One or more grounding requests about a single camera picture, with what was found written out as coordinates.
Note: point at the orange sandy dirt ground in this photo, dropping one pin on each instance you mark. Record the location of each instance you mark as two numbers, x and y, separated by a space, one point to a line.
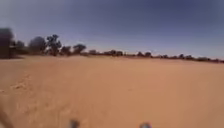
113 86

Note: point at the row of trees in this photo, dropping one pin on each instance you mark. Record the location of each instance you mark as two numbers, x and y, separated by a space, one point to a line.
53 45

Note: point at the robot's own part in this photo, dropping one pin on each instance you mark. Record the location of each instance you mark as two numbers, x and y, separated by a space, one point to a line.
74 124
145 125

